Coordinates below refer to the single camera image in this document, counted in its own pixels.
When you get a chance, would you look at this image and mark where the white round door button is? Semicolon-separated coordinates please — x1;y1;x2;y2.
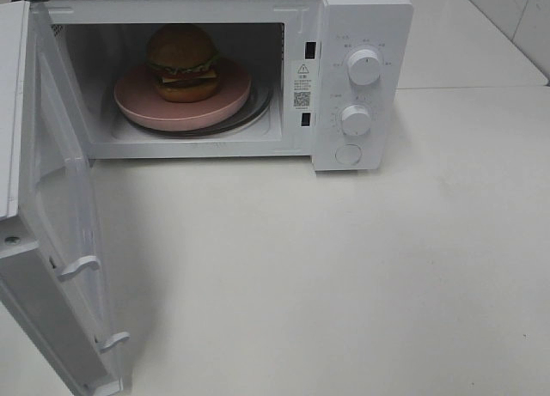
335;144;362;166

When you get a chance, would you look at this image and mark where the pink round plate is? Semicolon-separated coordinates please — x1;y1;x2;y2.
114;58;252;132

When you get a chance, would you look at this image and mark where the toy burger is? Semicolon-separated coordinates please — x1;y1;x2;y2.
146;24;220;103

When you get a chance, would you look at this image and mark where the white microwave door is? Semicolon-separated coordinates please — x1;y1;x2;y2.
1;0;129;395

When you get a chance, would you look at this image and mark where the glass microwave turntable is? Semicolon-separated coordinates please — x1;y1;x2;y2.
117;86;272;138

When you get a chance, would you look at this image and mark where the white lower microwave knob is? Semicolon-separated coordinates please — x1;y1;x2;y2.
340;105;373;137

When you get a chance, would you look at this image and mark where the white microwave knob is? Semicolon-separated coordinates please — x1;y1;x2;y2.
340;105;373;137
346;46;382;87

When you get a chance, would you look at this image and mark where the white microwave oven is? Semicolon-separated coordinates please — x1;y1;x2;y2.
11;0;413;170

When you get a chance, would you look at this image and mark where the white upper microwave knob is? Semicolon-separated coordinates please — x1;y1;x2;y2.
346;46;382;87

